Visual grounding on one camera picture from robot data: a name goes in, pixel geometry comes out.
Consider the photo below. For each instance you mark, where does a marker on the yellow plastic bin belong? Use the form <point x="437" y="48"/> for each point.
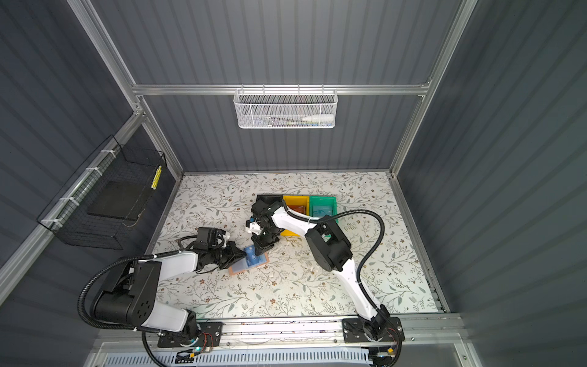
<point x="300" y="204"/>

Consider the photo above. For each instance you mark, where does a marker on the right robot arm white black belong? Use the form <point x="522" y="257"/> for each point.
<point x="330" y="247"/>

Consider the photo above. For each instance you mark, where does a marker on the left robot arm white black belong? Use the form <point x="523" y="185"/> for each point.
<point x="123" y="295"/>

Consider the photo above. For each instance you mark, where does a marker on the black wire basket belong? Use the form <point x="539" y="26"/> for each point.
<point x="105" y="204"/>

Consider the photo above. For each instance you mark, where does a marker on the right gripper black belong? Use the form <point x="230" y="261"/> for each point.
<point x="264" y="235"/>

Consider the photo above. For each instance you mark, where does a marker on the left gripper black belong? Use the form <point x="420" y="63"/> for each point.
<point x="232" y="252"/>

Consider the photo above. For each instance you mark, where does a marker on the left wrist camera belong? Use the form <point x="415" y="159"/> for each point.
<point x="211" y="238"/>

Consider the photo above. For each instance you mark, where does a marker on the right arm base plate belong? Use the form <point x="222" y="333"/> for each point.
<point x="358" y="330"/>

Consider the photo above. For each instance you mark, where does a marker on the green plastic bin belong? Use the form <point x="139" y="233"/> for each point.
<point x="321" y="206"/>

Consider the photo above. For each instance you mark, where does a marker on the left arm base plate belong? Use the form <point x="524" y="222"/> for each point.
<point x="208" y="335"/>

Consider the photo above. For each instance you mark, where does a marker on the white marker in basket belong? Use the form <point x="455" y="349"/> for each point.
<point x="320" y="119"/>

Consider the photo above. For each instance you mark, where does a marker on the white wire basket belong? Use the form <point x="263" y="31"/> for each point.
<point x="282" y="111"/>

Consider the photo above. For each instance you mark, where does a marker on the black plastic bin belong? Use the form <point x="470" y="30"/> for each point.
<point x="269" y="199"/>

